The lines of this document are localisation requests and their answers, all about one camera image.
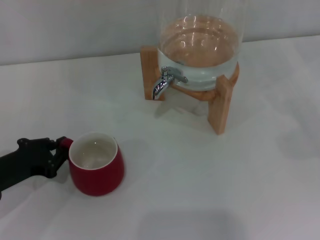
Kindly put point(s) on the wooden dispenser stand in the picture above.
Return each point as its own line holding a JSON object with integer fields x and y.
{"x": 221, "y": 110}

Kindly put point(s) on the glass water dispenser jar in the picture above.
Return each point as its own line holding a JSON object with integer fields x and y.
{"x": 200, "y": 65}

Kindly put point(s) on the red cup with white inside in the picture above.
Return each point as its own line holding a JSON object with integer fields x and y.
{"x": 100, "y": 172}

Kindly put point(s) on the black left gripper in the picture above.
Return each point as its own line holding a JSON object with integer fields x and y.
{"x": 27, "y": 157}

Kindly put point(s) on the chrome faucet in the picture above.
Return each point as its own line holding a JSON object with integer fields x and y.
{"x": 162, "y": 83}

